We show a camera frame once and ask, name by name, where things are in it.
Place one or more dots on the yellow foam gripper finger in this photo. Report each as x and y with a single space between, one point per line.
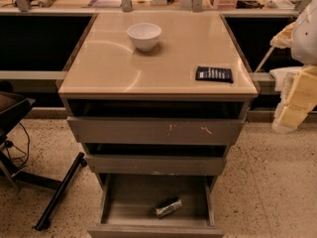
283 39
298 97

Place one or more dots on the silver redbull can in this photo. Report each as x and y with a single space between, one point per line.
167 206

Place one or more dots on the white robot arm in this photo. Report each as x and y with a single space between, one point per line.
304 36

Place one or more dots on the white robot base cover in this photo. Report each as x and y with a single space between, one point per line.
279 74

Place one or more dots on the grey drawer cabinet with counter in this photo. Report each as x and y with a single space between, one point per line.
109 67

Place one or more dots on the grey bottom drawer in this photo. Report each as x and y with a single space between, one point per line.
129 201

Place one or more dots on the grey drawer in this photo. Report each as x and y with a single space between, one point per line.
157 122
129 201
169 160

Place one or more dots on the grey middle drawer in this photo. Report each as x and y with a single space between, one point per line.
169 160

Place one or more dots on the grey top drawer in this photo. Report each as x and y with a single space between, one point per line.
157 122

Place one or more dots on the white stick with black tip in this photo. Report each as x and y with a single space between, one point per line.
260 67

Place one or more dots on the white ceramic bowl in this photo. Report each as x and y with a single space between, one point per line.
144 36

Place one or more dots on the black stand with tray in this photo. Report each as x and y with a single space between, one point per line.
13 108

